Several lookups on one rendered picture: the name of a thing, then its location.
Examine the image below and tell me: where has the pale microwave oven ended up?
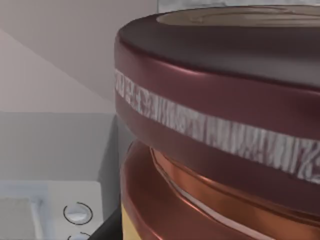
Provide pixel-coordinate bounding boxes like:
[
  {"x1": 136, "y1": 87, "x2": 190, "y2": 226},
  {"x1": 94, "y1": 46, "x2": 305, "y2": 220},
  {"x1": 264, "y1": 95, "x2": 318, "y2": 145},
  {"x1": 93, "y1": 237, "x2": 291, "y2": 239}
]
[{"x1": 0, "y1": 180, "x2": 106, "y2": 240}]

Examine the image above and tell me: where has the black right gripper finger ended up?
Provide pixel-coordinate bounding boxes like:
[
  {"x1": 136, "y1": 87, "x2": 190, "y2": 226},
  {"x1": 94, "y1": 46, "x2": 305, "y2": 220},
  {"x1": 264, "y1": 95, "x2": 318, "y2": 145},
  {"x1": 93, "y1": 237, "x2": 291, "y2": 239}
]
[{"x1": 90, "y1": 206, "x2": 124, "y2": 240}]

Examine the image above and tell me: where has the brown jar with maroon lid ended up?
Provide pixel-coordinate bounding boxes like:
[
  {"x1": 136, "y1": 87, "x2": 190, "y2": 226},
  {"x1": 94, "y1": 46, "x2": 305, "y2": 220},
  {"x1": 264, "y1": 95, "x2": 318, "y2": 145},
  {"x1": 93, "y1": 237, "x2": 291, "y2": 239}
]
[{"x1": 113, "y1": 6, "x2": 320, "y2": 240}]

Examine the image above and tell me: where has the white microwave knob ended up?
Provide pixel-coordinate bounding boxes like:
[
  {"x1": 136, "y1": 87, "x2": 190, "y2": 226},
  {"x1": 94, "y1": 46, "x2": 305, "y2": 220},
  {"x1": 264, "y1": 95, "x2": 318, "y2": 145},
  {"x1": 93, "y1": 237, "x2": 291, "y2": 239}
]
[
  {"x1": 63, "y1": 201, "x2": 94, "y2": 226},
  {"x1": 67, "y1": 231, "x2": 92, "y2": 240}
]

